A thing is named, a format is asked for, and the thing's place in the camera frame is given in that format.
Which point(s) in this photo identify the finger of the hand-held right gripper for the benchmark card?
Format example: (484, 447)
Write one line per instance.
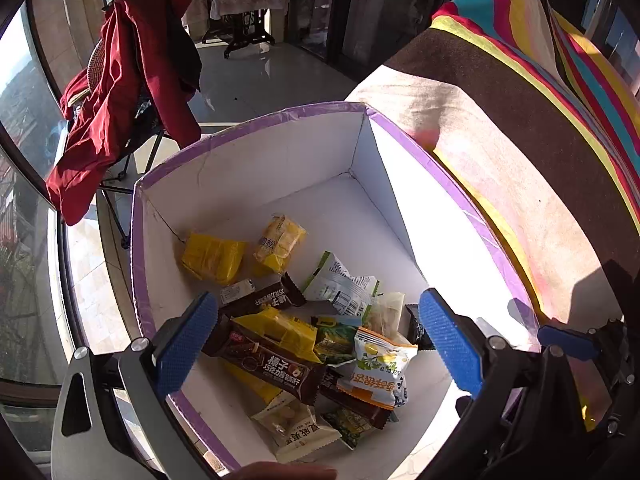
(570, 341)

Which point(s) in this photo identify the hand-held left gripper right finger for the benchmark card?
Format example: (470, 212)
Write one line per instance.
(450, 345)

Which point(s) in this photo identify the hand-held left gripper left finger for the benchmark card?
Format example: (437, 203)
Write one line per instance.
(185, 345)

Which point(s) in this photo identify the clear pastry packet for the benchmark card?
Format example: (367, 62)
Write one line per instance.
(390, 310)

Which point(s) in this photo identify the brown chocolate bar packet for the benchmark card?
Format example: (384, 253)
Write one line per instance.
(270, 367)

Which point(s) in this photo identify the white box purple rim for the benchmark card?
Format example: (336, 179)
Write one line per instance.
(280, 180)

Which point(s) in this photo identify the small black snack packet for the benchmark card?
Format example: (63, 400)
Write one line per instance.
(415, 327)

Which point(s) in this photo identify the brown snack bar packet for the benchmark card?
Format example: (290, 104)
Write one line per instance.
(360, 405)

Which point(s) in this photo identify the white green snack packet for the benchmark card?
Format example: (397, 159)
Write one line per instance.
(340, 285)

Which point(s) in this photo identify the white round cracker packet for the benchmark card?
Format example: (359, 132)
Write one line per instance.
(295, 427)

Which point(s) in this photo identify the yellow clear snack packet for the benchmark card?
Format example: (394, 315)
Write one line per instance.
(280, 245)

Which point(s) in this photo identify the striped tablecloth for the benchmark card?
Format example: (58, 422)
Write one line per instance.
(500, 135)

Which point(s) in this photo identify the red jacket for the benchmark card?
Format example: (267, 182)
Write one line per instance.
(125, 90)

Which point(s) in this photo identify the black iron table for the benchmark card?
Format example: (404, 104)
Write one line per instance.
(250, 35)

